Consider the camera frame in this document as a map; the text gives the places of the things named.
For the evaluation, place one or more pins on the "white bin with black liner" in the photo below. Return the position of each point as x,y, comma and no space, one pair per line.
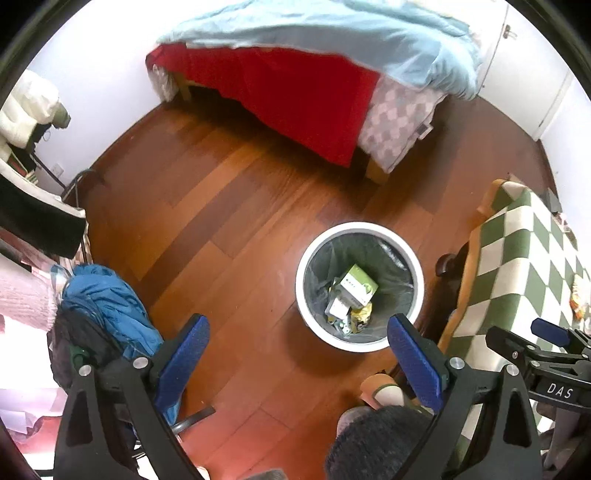
309,258

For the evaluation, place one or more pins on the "pink knitted cloth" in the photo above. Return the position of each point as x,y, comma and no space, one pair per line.
25,295

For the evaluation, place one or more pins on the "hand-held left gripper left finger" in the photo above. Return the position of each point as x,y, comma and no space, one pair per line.
184,364

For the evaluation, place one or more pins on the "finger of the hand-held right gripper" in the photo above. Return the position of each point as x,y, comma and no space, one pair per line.
517,346
549,328

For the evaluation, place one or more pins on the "yellow packet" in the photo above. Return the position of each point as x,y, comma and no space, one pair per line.
361,316

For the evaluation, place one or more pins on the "light blue duvet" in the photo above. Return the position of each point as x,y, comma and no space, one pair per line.
323,27

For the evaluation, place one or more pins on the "red bed sheet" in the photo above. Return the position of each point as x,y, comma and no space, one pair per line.
286,97

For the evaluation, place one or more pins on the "black and white cushion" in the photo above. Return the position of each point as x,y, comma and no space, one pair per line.
37,217

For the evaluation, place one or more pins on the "pink slipper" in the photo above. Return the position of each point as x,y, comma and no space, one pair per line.
383,391

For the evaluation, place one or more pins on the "white puffy jacket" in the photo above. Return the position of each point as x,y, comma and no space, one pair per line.
27,108

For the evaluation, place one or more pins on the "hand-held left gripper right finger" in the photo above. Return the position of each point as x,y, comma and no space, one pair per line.
415,364

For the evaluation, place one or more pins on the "orange snack packet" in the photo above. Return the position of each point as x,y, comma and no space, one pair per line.
581,297

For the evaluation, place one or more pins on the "pink checkered blanket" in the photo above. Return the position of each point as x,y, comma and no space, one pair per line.
397,120

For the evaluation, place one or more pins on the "black bag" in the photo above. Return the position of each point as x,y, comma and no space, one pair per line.
78,341

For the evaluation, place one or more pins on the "blue cloth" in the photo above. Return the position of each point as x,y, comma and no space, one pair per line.
115,304

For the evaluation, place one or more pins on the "white door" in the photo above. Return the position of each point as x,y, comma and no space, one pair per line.
526,69

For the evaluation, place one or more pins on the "black chair base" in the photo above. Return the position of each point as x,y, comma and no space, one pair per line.
196,417

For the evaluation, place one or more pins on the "person's right leg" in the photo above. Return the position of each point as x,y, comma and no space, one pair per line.
383,447

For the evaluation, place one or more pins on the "green checkered tablecloth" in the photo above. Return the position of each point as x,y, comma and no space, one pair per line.
512,277

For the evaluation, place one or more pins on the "green cardboard box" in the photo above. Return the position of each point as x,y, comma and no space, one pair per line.
358,284

